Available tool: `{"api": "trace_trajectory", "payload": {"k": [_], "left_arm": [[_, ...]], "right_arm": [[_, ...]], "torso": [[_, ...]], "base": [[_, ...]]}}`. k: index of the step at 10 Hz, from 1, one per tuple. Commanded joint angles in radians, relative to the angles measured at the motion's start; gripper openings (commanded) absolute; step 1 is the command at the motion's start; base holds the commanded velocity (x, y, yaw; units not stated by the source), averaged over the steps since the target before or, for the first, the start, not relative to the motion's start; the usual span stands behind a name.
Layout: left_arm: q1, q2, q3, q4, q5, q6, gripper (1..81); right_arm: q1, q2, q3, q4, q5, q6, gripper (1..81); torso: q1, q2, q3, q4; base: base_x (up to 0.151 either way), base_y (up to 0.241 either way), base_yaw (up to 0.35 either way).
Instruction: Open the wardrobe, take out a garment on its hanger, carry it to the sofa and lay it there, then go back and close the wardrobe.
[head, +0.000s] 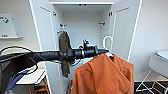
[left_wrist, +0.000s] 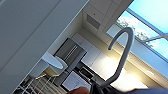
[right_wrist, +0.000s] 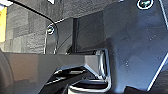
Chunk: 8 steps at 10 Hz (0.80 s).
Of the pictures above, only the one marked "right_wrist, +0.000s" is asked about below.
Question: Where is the thick grey robot torso limb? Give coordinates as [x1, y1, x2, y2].
[0, 49, 109, 94]

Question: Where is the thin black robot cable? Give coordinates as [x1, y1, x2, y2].
[6, 0, 60, 54]

